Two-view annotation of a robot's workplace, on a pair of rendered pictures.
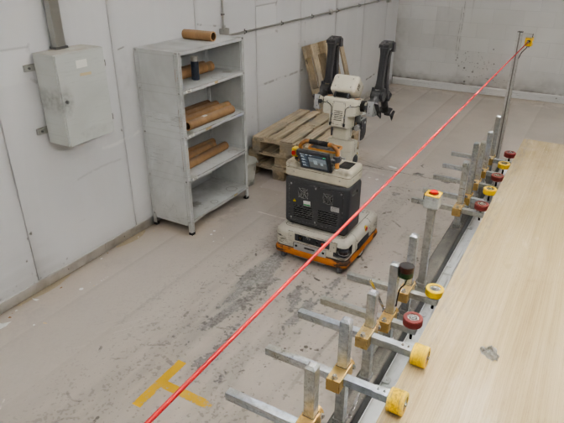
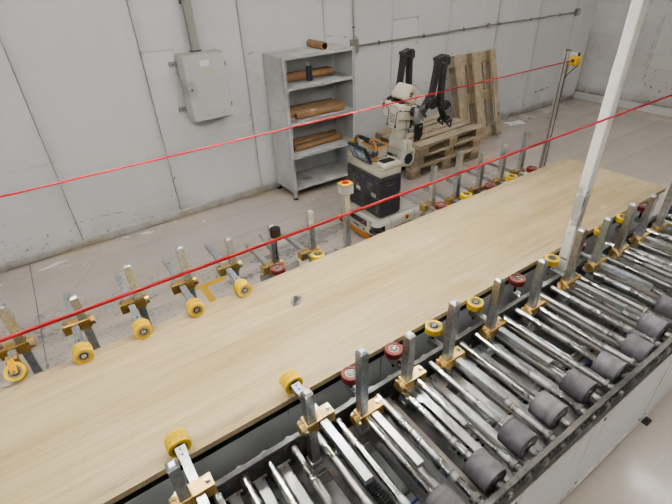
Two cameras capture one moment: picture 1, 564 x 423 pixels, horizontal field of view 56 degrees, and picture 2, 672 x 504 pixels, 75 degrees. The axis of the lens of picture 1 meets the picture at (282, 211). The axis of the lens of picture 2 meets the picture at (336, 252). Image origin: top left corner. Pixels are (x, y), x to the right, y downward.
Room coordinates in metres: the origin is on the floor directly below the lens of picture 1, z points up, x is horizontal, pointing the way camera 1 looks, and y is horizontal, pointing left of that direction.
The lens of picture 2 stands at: (0.12, -1.75, 2.30)
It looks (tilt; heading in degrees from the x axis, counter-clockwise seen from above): 33 degrees down; 27
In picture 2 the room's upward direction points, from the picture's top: 3 degrees counter-clockwise
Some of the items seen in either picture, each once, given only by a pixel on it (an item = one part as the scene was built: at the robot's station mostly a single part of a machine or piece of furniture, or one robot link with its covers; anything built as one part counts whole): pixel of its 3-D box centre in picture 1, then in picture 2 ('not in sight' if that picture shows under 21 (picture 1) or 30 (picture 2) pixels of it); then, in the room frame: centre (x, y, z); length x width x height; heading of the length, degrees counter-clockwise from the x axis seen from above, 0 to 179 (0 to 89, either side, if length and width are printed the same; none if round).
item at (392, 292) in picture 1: (390, 310); (275, 260); (1.86, -0.46, 0.87); 0.04 x 0.04 x 0.48; 60
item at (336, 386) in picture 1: (340, 373); (184, 284); (1.40, -0.20, 0.95); 0.14 x 0.06 x 0.05; 150
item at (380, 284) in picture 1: (390, 288); (301, 248); (2.07, -0.51, 0.84); 0.43 x 0.03 x 0.04; 60
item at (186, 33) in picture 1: (198, 34); (316, 44); (4.68, 0.70, 1.59); 0.30 x 0.08 x 0.08; 60
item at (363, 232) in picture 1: (327, 231); (382, 213); (3.88, -0.38, 0.16); 0.67 x 0.64 x 0.25; 150
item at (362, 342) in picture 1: (368, 332); (229, 267); (1.62, -0.33, 0.95); 0.14 x 0.06 x 0.05; 150
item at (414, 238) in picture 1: (409, 279); (311, 244); (2.07, -0.59, 0.89); 0.04 x 0.04 x 0.48; 60
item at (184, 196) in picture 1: (197, 132); (313, 122); (4.58, 0.75, 0.78); 0.90 x 0.45 x 1.55; 150
